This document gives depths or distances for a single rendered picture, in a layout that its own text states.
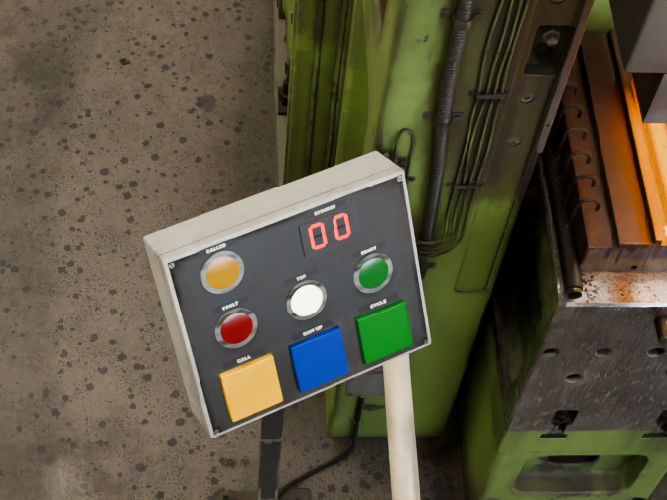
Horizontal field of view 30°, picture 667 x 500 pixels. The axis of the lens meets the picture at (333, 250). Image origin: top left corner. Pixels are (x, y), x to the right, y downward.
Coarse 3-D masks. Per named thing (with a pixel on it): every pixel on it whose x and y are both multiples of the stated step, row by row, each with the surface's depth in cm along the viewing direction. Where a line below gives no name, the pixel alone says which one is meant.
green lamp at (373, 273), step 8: (368, 264) 165; (376, 264) 165; (384, 264) 166; (360, 272) 165; (368, 272) 165; (376, 272) 166; (384, 272) 166; (360, 280) 165; (368, 280) 166; (376, 280) 166; (384, 280) 167; (368, 288) 166
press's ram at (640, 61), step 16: (624, 0) 151; (640, 0) 145; (656, 0) 141; (624, 16) 151; (640, 16) 145; (656, 16) 143; (624, 32) 151; (640, 32) 145; (656, 32) 145; (624, 48) 151; (640, 48) 147; (656, 48) 148; (624, 64) 151; (640, 64) 150; (656, 64) 150
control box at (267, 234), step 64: (320, 192) 160; (384, 192) 162; (192, 256) 153; (256, 256) 157; (320, 256) 161; (384, 256) 165; (192, 320) 156; (256, 320) 160; (320, 320) 165; (192, 384) 163
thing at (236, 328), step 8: (224, 320) 158; (232, 320) 159; (240, 320) 159; (248, 320) 160; (224, 328) 159; (232, 328) 159; (240, 328) 160; (248, 328) 160; (224, 336) 159; (232, 336) 160; (240, 336) 160; (248, 336) 161
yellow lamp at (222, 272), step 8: (216, 264) 154; (224, 264) 155; (232, 264) 155; (208, 272) 154; (216, 272) 155; (224, 272) 155; (232, 272) 156; (208, 280) 155; (216, 280) 155; (224, 280) 156; (232, 280) 156; (216, 288) 156; (224, 288) 156
